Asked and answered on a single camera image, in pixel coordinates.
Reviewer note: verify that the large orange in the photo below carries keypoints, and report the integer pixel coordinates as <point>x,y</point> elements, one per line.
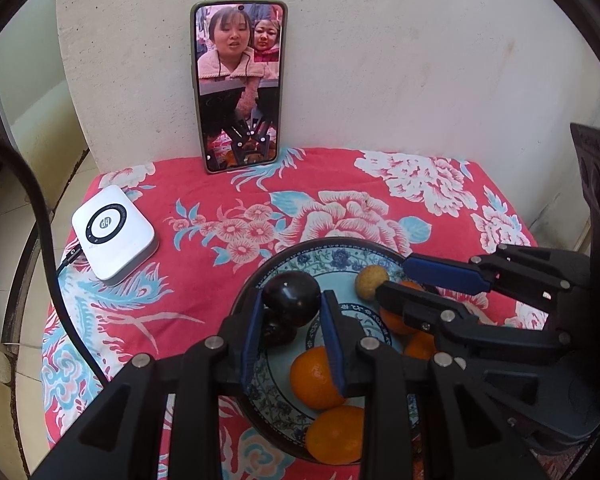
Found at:
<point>312,377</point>

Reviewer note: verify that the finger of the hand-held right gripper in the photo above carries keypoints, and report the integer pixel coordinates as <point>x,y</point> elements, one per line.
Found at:
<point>445,272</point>
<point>420,310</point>

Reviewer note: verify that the smartphone with lit screen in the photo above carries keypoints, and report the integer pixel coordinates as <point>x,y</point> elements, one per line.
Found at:
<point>237,85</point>

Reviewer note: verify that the white square electronic device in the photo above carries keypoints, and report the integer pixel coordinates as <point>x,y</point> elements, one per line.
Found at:
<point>112,232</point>

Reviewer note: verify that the small orange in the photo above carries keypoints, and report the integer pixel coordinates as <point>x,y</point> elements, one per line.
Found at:
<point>395,322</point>

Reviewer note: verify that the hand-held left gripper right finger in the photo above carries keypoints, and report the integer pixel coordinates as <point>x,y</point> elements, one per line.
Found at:
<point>334,345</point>

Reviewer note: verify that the red floral cloth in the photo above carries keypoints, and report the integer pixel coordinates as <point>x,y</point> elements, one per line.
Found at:
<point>330,195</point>

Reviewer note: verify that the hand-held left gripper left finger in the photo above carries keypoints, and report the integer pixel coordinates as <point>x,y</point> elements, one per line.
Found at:
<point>252,340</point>

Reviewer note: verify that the dark plum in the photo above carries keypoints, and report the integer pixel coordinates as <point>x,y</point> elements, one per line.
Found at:
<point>292,297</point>
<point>280,334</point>

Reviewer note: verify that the yellow-brown round fruit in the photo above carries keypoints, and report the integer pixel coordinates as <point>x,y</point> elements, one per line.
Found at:
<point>370,282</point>

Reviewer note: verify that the blue floral ceramic plate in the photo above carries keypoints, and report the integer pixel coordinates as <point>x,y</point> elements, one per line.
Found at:
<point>330,260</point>

